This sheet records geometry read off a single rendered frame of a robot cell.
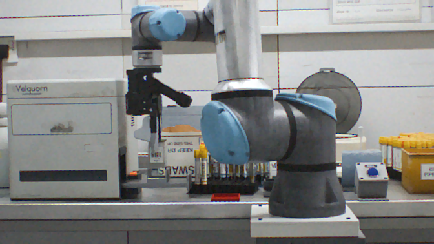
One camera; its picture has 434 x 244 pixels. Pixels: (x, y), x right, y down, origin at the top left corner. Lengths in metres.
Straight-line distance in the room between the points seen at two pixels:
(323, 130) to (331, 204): 0.14
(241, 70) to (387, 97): 1.14
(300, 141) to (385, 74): 1.08
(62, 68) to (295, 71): 0.78
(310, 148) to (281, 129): 0.08
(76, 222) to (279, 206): 0.61
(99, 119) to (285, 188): 0.58
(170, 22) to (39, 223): 0.60
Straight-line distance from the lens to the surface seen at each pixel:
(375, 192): 1.68
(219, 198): 1.66
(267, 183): 1.72
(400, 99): 2.35
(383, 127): 2.34
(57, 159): 1.74
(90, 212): 1.70
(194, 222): 1.69
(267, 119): 1.24
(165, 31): 1.58
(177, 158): 1.98
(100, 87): 1.70
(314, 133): 1.30
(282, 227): 1.27
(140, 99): 1.70
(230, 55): 1.26
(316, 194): 1.30
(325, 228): 1.28
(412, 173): 1.77
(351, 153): 1.79
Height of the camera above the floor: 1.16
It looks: 3 degrees down
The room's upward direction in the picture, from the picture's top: 1 degrees counter-clockwise
